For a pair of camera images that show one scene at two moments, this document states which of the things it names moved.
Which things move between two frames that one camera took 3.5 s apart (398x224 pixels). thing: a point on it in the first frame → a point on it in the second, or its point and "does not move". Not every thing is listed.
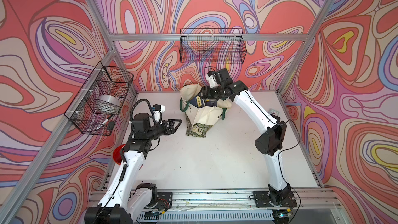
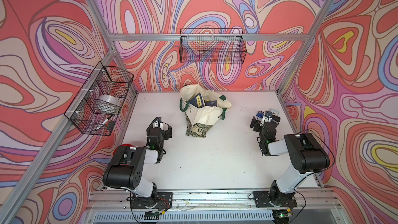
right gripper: [206, 92] → [257, 124]
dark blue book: [211, 102] does not move
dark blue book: [198, 101] does not move
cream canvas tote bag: [199, 120] does not move
